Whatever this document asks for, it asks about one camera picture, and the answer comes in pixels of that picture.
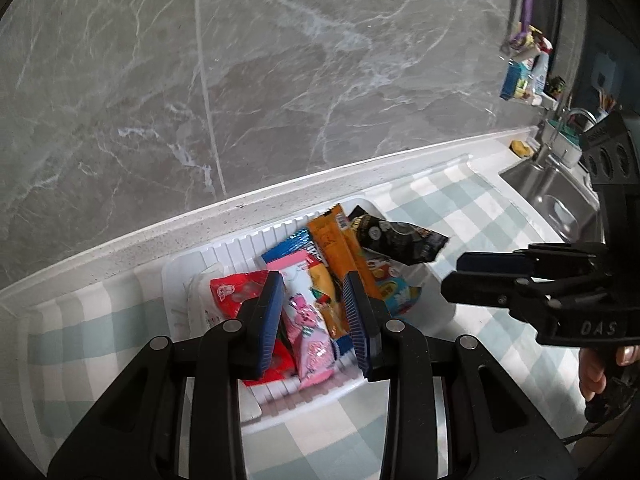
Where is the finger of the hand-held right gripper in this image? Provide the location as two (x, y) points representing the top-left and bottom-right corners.
(440, 272), (562, 312)
(456, 242), (608, 277)

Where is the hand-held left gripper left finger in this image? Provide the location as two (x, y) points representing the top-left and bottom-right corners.
(47, 271), (287, 480)

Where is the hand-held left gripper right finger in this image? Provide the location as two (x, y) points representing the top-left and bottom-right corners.
(343, 271), (577, 480)

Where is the red snack packet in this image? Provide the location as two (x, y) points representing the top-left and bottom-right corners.
(210, 270), (296, 386)

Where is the blue biscuit snack packet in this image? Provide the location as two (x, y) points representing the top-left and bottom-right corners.
(306, 260), (357, 361)

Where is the light blue large snack packet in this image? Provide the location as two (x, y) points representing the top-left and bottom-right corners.
(365, 255), (426, 318)

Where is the pink cartoon snack packet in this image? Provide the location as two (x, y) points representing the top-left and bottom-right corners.
(277, 255), (337, 391)

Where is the white snack packet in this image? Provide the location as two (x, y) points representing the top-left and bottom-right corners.
(185, 272), (226, 332)

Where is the white plastic tray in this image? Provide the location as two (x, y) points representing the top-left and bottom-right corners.
(161, 194), (456, 433)

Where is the pink blue-edged snack packet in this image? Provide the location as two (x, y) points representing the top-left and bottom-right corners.
(260, 227), (321, 271)

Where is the black snack packet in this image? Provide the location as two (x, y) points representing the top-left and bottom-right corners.
(347, 205), (449, 266)

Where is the orange long snack packet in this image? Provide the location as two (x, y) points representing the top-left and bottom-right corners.
(306, 203), (383, 311)

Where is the person's right hand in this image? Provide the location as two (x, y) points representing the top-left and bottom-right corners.
(579, 344), (640, 404)

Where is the green white checkered cloth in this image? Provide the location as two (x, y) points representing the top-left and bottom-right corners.
(0, 160), (591, 480)

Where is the steel sink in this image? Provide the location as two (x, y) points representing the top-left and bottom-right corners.
(500, 160), (608, 246)

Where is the steel faucet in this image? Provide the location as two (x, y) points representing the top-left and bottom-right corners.
(532, 107), (598, 161)

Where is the green sink caddy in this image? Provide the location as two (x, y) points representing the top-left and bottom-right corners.
(547, 119), (583, 161)

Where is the white spray bottle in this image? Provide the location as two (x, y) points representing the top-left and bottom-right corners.
(530, 40), (553, 97)

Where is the black cable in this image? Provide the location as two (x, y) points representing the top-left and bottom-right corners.
(562, 410), (618, 447)

